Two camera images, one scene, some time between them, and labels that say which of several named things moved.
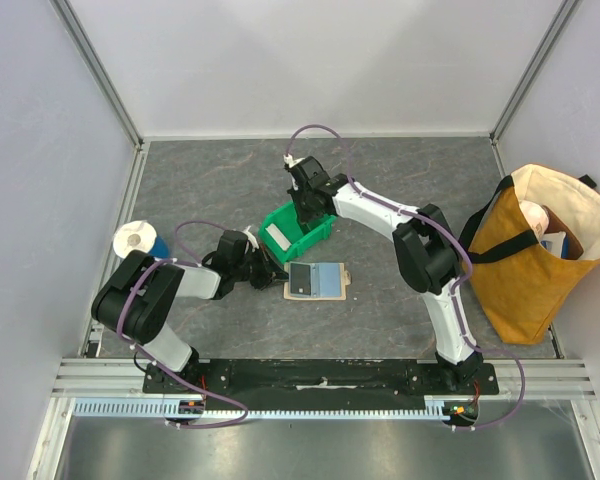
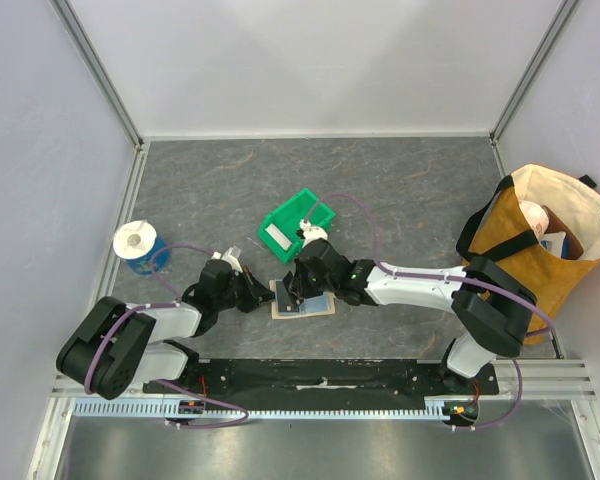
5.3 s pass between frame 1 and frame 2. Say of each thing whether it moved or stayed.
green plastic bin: stayed
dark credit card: moved
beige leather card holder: moved
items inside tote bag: stayed
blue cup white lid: stayed
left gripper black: moved
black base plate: stayed
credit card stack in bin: stayed
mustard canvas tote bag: stayed
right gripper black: moved
